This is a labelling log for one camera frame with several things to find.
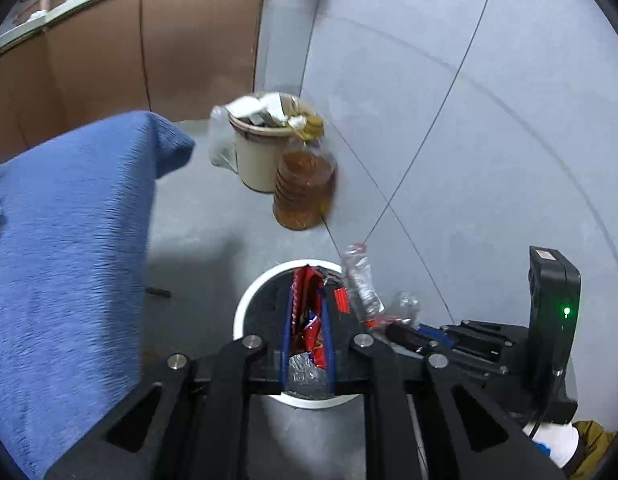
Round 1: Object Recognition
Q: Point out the red snack wrapper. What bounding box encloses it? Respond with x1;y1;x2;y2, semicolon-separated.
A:
286;264;336;397

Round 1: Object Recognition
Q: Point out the clear plastic wrapper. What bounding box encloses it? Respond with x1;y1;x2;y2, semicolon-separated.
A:
341;244;420;330

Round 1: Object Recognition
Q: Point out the white round trash bin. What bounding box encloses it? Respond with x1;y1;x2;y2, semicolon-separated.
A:
233;258;363;411

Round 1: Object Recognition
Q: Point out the amber oil bottle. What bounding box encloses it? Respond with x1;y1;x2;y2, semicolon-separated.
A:
273;136;337;231

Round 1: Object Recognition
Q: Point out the beige full waste bin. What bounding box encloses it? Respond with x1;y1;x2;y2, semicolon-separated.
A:
208;91;315;193

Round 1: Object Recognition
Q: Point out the blue towel table cover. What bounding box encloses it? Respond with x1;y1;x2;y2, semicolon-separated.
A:
0;112;195;479

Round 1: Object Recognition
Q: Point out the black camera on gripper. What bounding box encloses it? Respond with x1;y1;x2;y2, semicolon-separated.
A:
525;246;581;385

